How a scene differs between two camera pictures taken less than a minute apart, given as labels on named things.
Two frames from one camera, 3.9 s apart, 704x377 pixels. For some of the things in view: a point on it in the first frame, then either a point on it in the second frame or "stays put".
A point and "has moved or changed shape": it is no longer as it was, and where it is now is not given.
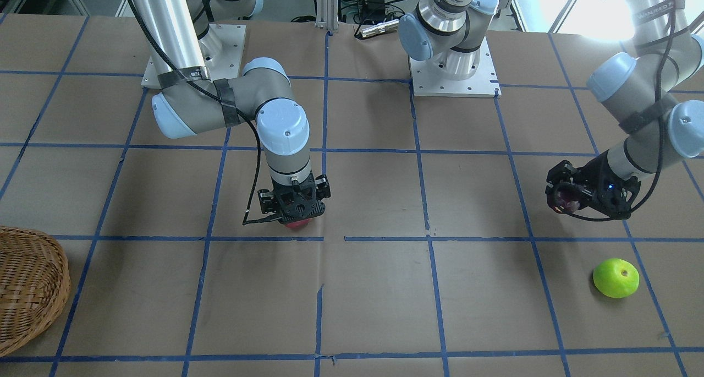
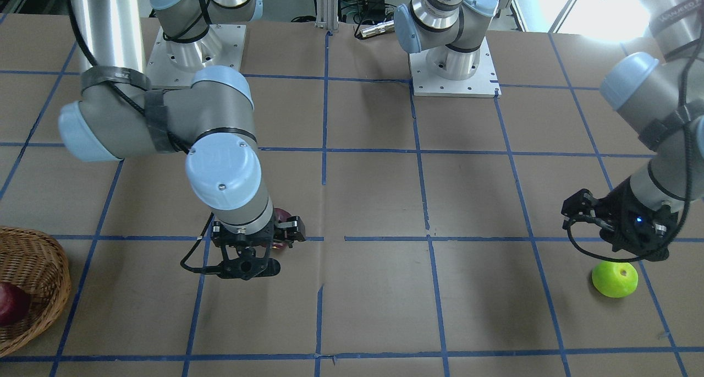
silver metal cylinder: x=382 y=27 stays put
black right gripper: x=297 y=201 to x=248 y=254
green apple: x=616 y=278 stays put
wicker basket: x=34 y=286 stays put
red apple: x=298 y=224 has moved or changed shape
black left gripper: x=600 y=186 to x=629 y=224
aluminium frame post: x=327 y=10 stays put
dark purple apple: x=562 y=204 to x=280 y=214
